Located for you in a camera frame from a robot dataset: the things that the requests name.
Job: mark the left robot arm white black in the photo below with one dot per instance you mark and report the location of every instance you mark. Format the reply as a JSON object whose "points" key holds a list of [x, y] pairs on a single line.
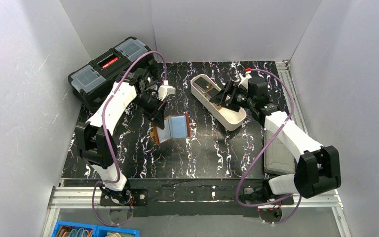
{"points": [[94, 138]]}

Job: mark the black toolbox clear lids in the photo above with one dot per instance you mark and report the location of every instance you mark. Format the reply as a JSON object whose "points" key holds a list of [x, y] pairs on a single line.
{"points": [[92, 83]]}

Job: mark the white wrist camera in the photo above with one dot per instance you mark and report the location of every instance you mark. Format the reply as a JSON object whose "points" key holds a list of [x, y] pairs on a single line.
{"points": [[244, 78], [165, 90]]}

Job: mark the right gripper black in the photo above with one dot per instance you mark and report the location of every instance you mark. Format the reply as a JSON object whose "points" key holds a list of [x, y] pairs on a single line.
{"points": [[228, 96]]}

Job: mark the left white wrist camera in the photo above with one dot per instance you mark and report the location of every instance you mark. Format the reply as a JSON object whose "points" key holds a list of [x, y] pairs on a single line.
{"points": [[165, 90]]}

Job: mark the blue plastic bin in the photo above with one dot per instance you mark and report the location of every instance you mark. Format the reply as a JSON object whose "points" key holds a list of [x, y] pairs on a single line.
{"points": [[71, 229]]}

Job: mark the brown leather card holder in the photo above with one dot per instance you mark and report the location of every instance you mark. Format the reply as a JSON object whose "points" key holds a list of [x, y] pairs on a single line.
{"points": [[177, 126]]}

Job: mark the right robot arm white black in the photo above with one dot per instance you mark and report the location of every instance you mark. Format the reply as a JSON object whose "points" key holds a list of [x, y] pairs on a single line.
{"points": [[318, 167]]}

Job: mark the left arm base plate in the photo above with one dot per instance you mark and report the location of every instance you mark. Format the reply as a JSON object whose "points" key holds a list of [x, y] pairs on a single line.
{"points": [[130, 197]]}

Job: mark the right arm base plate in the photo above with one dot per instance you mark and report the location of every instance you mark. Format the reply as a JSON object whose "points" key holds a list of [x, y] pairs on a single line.
{"points": [[268, 199]]}

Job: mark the white oblong tray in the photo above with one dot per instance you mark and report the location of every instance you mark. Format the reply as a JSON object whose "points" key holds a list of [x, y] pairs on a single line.
{"points": [[230, 120]]}

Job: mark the black card stack near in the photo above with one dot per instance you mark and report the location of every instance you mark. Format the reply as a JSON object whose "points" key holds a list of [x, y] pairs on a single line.
{"points": [[213, 96]]}

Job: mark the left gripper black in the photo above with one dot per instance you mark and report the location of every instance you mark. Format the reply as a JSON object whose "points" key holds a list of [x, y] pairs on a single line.
{"points": [[156, 106]]}

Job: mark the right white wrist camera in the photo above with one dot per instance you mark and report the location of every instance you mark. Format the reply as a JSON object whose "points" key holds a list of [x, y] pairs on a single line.
{"points": [[244, 78]]}

